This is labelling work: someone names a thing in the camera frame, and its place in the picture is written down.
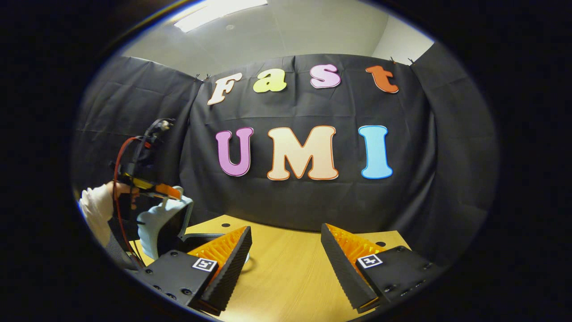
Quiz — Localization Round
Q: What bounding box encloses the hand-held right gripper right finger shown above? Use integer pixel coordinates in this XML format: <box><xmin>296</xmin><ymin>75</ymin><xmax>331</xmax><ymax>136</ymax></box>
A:
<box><xmin>321</xmin><ymin>223</ymin><xmax>447</xmax><ymax>314</ymax></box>

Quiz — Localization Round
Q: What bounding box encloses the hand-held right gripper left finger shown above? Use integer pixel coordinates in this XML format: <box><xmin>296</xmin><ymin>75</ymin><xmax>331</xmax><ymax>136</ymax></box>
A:
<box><xmin>134</xmin><ymin>225</ymin><xmax>253</xmax><ymax>316</ymax></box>

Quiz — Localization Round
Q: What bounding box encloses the black backdrop cloth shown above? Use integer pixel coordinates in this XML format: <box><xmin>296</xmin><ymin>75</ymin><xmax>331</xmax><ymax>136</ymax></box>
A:
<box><xmin>71</xmin><ymin>42</ymin><xmax>499</xmax><ymax>269</ymax></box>

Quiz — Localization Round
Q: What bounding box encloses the ceiling light panel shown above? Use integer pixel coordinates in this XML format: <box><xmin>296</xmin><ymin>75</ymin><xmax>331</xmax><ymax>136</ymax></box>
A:
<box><xmin>173</xmin><ymin>0</ymin><xmax>269</xmax><ymax>33</ymax></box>

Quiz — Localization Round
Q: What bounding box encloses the red cable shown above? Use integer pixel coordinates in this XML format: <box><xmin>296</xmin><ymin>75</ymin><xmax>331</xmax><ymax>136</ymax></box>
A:
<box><xmin>112</xmin><ymin>136</ymin><xmax>148</xmax><ymax>270</ymax></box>

